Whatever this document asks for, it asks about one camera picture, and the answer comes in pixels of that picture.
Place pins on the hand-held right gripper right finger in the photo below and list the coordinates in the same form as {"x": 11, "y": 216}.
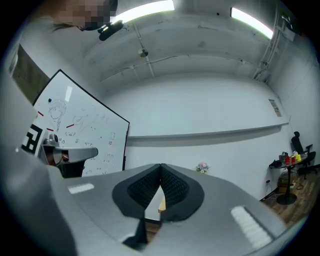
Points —
{"x": 215, "y": 205}

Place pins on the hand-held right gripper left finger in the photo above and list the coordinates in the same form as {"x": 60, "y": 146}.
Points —
{"x": 95, "y": 200}

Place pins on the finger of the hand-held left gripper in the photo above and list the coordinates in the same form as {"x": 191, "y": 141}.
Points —
{"x": 72, "y": 170}
{"x": 80, "y": 153}

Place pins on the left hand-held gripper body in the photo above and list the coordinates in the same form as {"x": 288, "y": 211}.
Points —
{"x": 17, "y": 117}

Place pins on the red magnetic strip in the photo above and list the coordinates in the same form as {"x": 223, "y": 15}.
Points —
{"x": 50, "y": 129}
{"x": 70, "y": 125}
{"x": 40, "y": 114}

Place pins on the black-framed whiteboard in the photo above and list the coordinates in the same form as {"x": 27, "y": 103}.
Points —
{"x": 95, "y": 135}

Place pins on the pink flower bouquet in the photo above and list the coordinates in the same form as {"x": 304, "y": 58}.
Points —
{"x": 202, "y": 167}

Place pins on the light wooden board edge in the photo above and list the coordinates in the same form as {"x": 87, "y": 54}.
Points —
{"x": 162, "y": 205}

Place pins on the red plastic cup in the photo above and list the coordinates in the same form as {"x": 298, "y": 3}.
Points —
{"x": 288, "y": 159}

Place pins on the yellow plastic cup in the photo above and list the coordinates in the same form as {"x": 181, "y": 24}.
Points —
{"x": 298, "y": 157}

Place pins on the black office chair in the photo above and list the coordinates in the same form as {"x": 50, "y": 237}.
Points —
{"x": 303, "y": 156}

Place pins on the round ceiling smoke detector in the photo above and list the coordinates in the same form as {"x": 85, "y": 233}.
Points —
{"x": 143, "y": 52}

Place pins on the white ceiling conduit pipe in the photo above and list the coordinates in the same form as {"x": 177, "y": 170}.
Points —
{"x": 143, "y": 47}

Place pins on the long ceiling light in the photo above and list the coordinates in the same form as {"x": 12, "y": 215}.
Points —
{"x": 251, "y": 22}
{"x": 143, "y": 12}

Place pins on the white vertical pipe bundle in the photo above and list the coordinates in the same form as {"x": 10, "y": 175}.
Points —
{"x": 271, "y": 47}

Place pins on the brown wall board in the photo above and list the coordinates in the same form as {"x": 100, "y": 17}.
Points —
{"x": 27, "y": 75}

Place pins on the white wall ledge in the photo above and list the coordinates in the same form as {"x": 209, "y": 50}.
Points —
{"x": 212, "y": 133}

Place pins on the round black pedestal table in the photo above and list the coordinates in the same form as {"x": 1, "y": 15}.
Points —
{"x": 287, "y": 185}

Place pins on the small wall poster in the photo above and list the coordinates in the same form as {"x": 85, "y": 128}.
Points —
{"x": 275, "y": 107}

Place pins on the black head-worn camera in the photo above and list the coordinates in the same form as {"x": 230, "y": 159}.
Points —
{"x": 110, "y": 29}

